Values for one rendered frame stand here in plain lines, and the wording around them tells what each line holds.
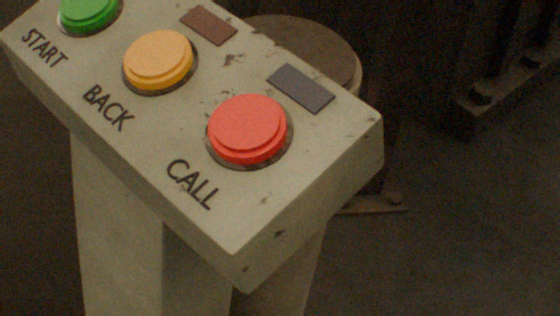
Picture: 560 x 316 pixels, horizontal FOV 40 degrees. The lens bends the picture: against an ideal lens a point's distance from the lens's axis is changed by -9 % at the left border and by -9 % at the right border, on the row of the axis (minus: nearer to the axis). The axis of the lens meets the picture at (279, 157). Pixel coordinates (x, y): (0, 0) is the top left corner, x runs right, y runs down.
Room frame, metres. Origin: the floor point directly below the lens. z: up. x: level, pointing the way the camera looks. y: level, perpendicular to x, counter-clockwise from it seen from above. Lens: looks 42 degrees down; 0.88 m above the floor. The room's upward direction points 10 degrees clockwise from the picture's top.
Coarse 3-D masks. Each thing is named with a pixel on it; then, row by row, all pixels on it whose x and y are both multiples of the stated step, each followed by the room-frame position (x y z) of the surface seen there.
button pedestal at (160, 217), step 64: (128, 0) 0.43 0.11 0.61; (192, 0) 0.42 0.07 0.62; (64, 64) 0.38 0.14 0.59; (192, 64) 0.37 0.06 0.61; (256, 64) 0.37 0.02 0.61; (128, 128) 0.33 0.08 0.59; (192, 128) 0.33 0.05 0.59; (320, 128) 0.33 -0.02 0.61; (128, 192) 0.33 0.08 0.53; (192, 192) 0.29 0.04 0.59; (256, 192) 0.29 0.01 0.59; (320, 192) 0.30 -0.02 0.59; (128, 256) 0.33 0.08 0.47; (192, 256) 0.33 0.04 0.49; (256, 256) 0.27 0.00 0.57
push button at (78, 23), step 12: (72, 0) 0.42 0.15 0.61; (84, 0) 0.42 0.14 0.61; (96, 0) 0.41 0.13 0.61; (108, 0) 0.41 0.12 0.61; (60, 12) 0.41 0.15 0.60; (72, 12) 0.41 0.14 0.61; (84, 12) 0.40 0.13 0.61; (96, 12) 0.40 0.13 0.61; (108, 12) 0.41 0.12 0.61; (72, 24) 0.40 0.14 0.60; (84, 24) 0.40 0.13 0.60; (96, 24) 0.40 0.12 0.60
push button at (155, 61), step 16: (160, 32) 0.38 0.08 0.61; (128, 48) 0.38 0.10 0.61; (144, 48) 0.37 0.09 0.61; (160, 48) 0.37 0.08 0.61; (176, 48) 0.37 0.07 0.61; (128, 64) 0.36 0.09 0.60; (144, 64) 0.36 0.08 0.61; (160, 64) 0.36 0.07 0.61; (176, 64) 0.36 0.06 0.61; (144, 80) 0.35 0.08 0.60; (160, 80) 0.35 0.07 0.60; (176, 80) 0.36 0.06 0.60
